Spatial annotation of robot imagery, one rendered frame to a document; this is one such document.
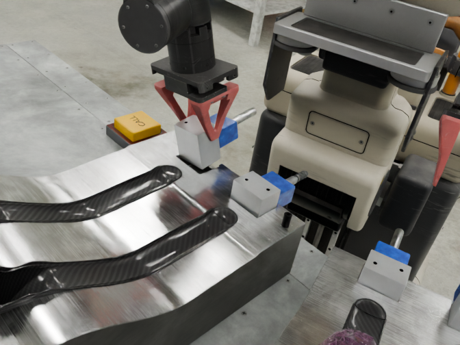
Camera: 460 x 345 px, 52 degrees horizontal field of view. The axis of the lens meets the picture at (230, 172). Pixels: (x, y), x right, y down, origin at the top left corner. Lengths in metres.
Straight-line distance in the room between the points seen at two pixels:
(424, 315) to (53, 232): 0.42
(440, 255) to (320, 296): 1.62
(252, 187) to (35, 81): 0.62
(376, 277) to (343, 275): 0.04
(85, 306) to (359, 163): 0.62
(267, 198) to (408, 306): 0.20
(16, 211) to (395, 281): 0.43
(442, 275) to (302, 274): 1.45
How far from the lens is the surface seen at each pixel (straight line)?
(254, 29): 3.73
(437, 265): 2.11
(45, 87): 1.05
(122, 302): 0.46
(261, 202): 0.57
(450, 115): 0.55
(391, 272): 0.59
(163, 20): 0.49
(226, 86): 0.59
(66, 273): 0.47
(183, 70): 0.58
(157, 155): 0.67
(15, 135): 0.89
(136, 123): 0.85
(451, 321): 0.61
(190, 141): 0.63
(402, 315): 0.59
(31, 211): 0.56
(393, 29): 0.81
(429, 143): 1.17
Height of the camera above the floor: 1.26
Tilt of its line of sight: 35 degrees down
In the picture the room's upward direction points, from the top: 10 degrees clockwise
